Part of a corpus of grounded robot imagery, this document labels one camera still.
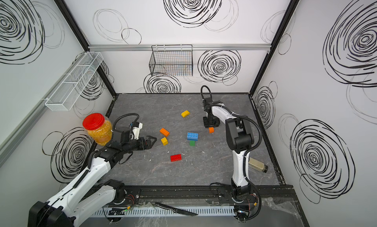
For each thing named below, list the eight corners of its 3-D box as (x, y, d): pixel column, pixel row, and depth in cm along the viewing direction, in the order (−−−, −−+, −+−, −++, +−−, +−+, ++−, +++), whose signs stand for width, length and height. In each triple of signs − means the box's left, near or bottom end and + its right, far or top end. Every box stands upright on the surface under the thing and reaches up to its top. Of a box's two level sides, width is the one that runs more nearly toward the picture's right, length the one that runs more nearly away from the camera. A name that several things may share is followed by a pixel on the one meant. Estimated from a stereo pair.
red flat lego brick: (171, 161, 87) (170, 160, 85) (170, 156, 89) (170, 155, 87) (182, 160, 88) (182, 158, 86) (181, 155, 90) (181, 153, 88)
